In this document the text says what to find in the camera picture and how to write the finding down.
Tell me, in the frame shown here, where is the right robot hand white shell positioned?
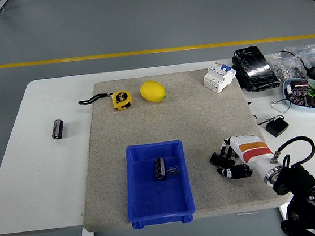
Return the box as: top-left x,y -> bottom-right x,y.
212,131 -> 281,186

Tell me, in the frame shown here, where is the black cylindrical battery white print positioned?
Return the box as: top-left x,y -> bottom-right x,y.
209,151 -> 236,169
50,119 -> 66,141
152,157 -> 168,182

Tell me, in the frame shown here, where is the blue plastic box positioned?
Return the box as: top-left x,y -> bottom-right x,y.
119,139 -> 198,230

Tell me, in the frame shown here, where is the small black power adapter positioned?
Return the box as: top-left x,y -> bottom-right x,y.
252,110 -> 291,140

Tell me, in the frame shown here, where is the light blue bowl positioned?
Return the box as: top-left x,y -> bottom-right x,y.
281,76 -> 315,117

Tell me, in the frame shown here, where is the large brown capacitor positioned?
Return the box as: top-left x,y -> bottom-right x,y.
289,79 -> 310,92

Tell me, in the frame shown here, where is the black device in clear wrap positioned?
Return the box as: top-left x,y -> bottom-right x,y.
229,43 -> 282,95

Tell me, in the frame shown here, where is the white circuit breaker blue lever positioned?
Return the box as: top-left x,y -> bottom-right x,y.
201,59 -> 239,96

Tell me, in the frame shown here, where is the small clear bag with part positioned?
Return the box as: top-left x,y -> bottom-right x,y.
165,165 -> 181,177

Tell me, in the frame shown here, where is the clear bag of metal nuts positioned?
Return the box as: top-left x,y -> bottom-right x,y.
269,48 -> 309,83

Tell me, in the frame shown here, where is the grey-brown mat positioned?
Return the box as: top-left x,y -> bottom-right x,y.
67,61 -> 291,234

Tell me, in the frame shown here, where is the clear bag of small parts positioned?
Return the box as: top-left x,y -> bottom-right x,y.
283,42 -> 315,81

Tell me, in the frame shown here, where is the yellow lemon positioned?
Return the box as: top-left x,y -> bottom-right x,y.
139,79 -> 167,105

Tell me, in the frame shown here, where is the thin looped wire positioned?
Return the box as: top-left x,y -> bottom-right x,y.
270,98 -> 293,115

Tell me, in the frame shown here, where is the yellow tape measure black strap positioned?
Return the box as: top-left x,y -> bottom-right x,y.
77,88 -> 134,116

